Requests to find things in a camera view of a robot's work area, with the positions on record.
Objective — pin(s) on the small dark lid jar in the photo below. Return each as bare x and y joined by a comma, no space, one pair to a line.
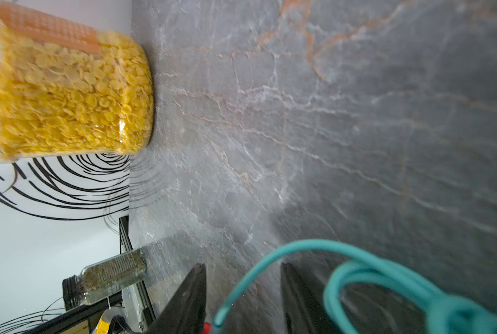
101,280

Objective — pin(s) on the yellow jar red lid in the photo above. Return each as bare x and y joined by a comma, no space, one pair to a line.
67,88

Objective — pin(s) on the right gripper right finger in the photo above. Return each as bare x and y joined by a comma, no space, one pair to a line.
303,312

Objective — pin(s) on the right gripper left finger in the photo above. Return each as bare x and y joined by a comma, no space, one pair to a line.
185,312

